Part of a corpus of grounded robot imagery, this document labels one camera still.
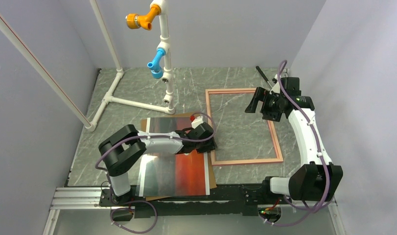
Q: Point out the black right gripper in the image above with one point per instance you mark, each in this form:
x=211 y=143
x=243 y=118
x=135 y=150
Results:
x=263 y=95

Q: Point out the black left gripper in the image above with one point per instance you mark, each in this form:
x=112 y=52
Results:
x=210 y=146

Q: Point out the sunset photo print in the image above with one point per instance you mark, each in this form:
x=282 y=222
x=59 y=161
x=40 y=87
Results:
x=188 y=172

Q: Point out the pink picture frame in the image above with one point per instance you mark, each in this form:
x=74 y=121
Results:
x=271 y=126

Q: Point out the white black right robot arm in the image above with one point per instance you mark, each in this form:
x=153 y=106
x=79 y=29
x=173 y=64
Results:
x=317 y=178

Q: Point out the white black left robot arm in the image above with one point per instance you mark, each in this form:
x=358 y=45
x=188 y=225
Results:
x=122 y=150

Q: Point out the blue pipe nozzle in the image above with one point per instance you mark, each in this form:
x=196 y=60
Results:
x=154 y=65

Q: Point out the white PVC pipe stand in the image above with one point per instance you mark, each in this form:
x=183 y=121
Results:
x=49 y=50

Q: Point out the orange pipe nozzle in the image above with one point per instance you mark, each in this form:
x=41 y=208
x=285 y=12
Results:
x=135 y=21

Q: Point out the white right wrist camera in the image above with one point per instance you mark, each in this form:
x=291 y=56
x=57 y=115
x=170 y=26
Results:
x=276 y=81

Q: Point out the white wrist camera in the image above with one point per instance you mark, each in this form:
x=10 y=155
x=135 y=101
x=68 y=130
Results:
x=276 y=81
x=196 y=120

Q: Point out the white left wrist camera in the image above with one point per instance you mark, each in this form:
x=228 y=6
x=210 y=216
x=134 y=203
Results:
x=196 y=120

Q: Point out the small black-handled hammer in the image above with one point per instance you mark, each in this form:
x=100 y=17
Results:
x=263 y=76

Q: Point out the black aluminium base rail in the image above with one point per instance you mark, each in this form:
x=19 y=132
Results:
x=244 y=199

